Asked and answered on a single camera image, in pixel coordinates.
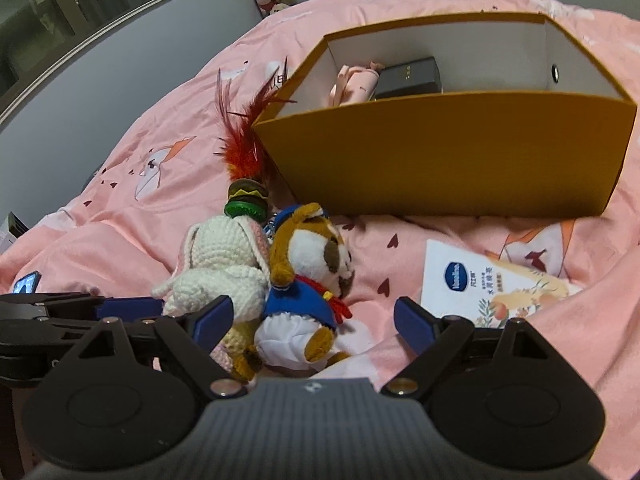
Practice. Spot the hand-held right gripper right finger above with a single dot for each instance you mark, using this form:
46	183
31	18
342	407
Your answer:
414	322

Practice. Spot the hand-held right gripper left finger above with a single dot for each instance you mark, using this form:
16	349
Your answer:
215	317

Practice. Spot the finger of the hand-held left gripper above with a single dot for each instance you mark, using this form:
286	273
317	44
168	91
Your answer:
50	329
132	306

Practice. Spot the white crocheted bunny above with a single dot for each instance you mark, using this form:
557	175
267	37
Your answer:
225	250

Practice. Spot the brown plush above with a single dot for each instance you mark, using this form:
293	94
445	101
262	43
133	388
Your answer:
310	250

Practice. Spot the red feather shuttlecock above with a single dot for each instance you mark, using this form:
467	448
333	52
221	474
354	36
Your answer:
245	160

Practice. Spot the orange cardboard box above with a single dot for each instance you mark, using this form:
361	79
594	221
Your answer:
440	160

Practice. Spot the smartphone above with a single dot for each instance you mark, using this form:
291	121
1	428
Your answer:
27	283

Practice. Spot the white and black carton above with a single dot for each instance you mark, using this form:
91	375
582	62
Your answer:
12	232

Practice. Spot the pink printed blanket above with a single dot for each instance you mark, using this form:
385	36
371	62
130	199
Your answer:
150	200

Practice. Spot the window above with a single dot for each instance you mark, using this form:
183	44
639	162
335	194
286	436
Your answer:
75	10

